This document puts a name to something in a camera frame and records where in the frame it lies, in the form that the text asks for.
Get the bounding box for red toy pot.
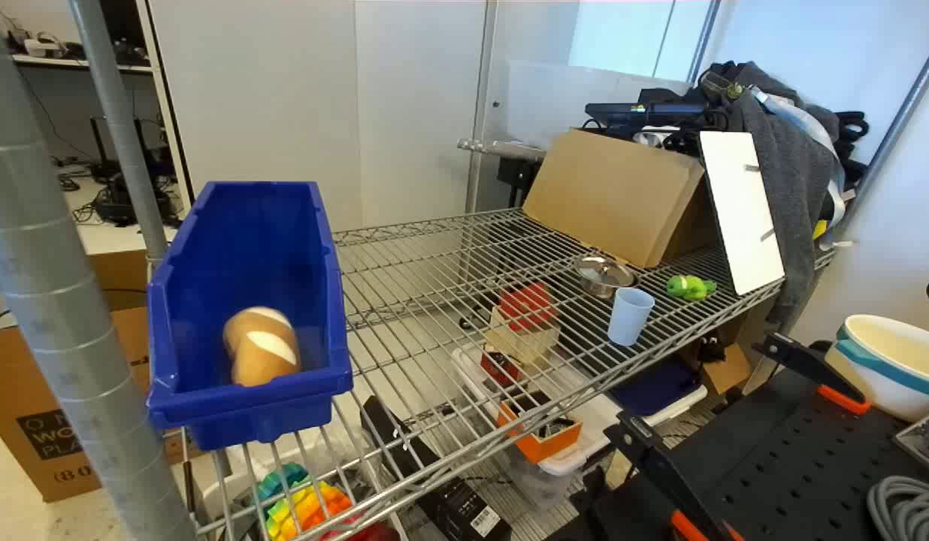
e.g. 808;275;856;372
498;283;563;337

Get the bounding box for small silver metal dish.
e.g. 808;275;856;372
576;249;637;295

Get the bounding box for brown cardboard box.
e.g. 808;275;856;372
521;130;718;271

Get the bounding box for light blue plastic cup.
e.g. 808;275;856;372
604;286;658;350

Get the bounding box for orange black device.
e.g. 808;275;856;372
498;400;587;466

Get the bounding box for white plastic tray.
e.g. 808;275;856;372
452;340;630;480

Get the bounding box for long black box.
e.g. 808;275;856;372
358;395;514;541

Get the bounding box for tan wooden toy bread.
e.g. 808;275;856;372
221;304;306;391

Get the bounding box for blue plastic storage bin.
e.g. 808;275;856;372
144;179;358;455

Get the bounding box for green toy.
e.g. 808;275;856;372
664;271;722;304

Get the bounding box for dark blue flat box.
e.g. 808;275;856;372
607;357;709;423

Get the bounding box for small brown box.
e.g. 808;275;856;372
694;340;754;400

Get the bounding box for rainbow coloured toy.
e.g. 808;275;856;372
255;461;358;541

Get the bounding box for white flat board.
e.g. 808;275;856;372
698;130;787;298

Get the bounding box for grey jacket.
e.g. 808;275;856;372
727;84;849;325

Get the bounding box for white background shelf unit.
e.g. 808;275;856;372
0;0;200;234

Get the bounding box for white bowl teal stripe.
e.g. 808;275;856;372
821;313;929;423

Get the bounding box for large printed cardboard box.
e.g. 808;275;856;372
0;249;188;504

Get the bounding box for grey tray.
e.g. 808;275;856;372
892;404;929;480

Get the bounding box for silver wire shelf rack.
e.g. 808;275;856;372
180;206;840;541

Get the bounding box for chrome shelf post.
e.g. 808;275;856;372
462;0;503;215

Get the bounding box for black clamp orange handle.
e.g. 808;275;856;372
751;331;874;419
603;411;750;541

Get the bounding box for thin grey shelf post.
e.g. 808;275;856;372
71;0;176;267

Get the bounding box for thick grey shelf post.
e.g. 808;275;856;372
0;0;202;541

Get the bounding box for grey coiled cable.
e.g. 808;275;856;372
864;473;929;541

